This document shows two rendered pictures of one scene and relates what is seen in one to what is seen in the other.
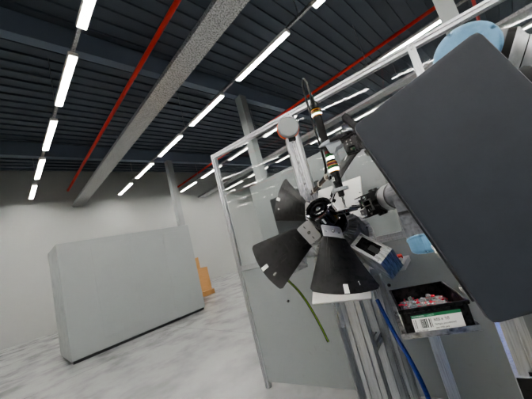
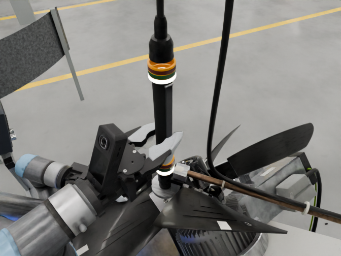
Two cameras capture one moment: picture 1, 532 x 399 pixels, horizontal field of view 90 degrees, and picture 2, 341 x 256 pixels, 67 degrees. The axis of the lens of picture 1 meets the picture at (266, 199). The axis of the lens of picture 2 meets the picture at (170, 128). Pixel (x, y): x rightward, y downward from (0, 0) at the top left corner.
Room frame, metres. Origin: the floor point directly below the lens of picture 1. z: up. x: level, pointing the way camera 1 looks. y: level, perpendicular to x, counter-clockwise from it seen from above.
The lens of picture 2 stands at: (1.23, -0.61, 1.85)
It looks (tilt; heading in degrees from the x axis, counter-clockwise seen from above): 47 degrees down; 112
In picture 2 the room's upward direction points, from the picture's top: straight up
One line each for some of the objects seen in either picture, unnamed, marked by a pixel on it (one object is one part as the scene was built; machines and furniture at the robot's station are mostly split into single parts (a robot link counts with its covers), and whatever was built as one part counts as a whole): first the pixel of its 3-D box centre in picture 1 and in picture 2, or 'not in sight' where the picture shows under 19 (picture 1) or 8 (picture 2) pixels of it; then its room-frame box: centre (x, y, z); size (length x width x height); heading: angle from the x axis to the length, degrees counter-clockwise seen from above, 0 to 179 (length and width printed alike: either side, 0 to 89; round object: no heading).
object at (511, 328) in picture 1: (504, 304); (19, 174); (0.45, -0.32, 0.96); 0.03 x 0.03 x 0.20; 57
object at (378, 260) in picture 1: (375, 255); (159, 246); (1.09, -0.36, 0.98); 0.20 x 0.16 x 0.20; 147
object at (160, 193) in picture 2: (336, 180); (169, 177); (1.10, -0.30, 1.32); 0.09 x 0.07 x 0.10; 2
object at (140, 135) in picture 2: (330, 146); (149, 137); (1.06, -0.31, 1.45); 0.09 x 0.03 x 0.06; 76
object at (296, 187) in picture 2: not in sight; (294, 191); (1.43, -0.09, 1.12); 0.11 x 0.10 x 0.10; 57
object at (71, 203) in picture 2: not in sight; (75, 209); (1.01, -0.49, 1.45); 0.08 x 0.05 x 0.08; 157
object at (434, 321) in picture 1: (426, 305); not in sight; (0.84, -0.38, 0.84); 0.22 x 0.17 x 0.07; 163
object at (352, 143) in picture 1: (357, 139); (115, 179); (1.04, -0.42, 1.45); 0.12 x 0.08 x 0.09; 67
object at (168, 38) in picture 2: (325, 145); (163, 132); (1.09, -0.31, 1.47); 0.04 x 0.04 x 0.46
